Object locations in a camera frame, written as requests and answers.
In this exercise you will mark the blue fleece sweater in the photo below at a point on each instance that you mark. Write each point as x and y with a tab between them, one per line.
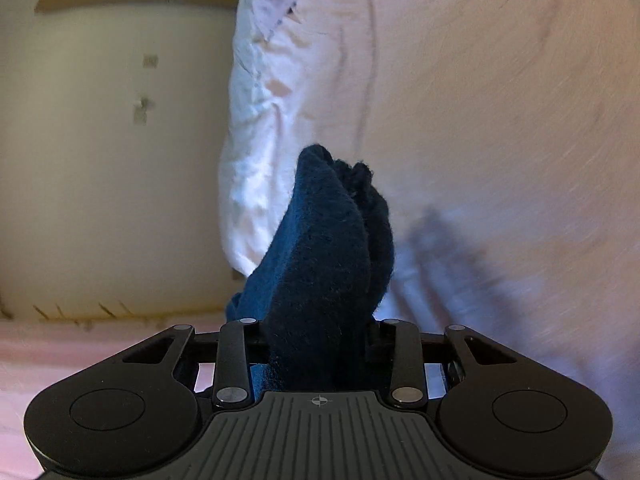
320	260

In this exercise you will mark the herringbone striped bedspread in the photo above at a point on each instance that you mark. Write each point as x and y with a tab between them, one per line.
475	110

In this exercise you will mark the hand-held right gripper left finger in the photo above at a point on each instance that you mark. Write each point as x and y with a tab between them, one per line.
232	360

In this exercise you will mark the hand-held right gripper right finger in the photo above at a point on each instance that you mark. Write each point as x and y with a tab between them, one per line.
406	360

